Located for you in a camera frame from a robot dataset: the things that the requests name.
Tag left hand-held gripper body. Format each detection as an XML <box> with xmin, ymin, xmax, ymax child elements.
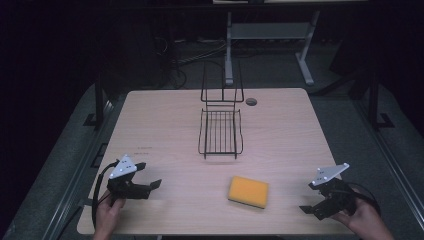
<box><xmin>106</xmin><ymin>154</ymin><xmax>152</xmax><ymax>201</ymax></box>

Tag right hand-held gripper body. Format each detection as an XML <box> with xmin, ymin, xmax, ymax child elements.
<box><xmin>308</xmin><ymin>162</ymin><xmax>358</xmax><ymax>221</ymax></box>

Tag yellow sponge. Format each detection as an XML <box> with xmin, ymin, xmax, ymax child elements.
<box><xmin>227</xmin><ymin>175</ymin><xmax>270</xmax><ymax>210</ymax></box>

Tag black wire rack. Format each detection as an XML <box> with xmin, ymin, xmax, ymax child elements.
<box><xmin>198</xmin><ymin>59</ymin><xmax>245</xmax><ymax>160</ymax></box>

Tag person's right hand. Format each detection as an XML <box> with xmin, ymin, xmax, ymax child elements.
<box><xmin>329</xmin><ymin>195</ymin><xmax>385</xmax><ymax>235</ymax></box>

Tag person's left hand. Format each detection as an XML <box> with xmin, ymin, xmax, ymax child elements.
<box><xmin>94</xmin><ymin>191</ymin><xmax>127</xmax><ymax>236</ymax></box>

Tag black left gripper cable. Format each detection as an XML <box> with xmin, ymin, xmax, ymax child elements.
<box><xmin>91</xmin><ymin>160</ymin><xmax>120</xmax><ymax>228</ymax></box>

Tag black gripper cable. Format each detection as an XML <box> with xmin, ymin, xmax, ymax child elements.
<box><xmin>91</xmin><ymin>160</ymin><xmax>120</xmax><ymax>228</ymax></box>
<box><xmin>344</xmin><ymin>181</ymin><xmax>382</xmax><ymax>216</ymax></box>

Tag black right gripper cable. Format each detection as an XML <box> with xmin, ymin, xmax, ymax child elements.
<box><xmin>344</xmin><ymin>181</ymin><xmax>382</xmax><ymax>216</ymax></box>

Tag aluminium frame rail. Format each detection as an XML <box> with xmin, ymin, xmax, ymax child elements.
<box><xmin>353</xmin><ymin>99</ymin><xmax>424</xmax><ymax>232</ymax></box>
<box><xmin>41</xmin><ymin>99</ymin><xmax>116</xmax><ymax>240</ymax></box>

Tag black metal post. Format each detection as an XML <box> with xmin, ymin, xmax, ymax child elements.
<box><xmin>83</xmin><ymin>79</ymin><xmax>108</xmax><ymax>128</ymax></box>
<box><xmin>367</xmin><ymin>70</ymin><xmax>396</xmax><ymax>132</ymax></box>

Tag bundle of floor cables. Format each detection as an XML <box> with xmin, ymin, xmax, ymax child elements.
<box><xmin>153</xmin><ymin>35</ymin><xmax>228</xmax><ymax>90</ymax></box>

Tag grey metal desk frame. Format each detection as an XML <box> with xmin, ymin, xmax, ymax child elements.
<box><xmin>223</xmin><ymin>10</ymin><xmax>321</xmax><ymax>87</ymax></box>

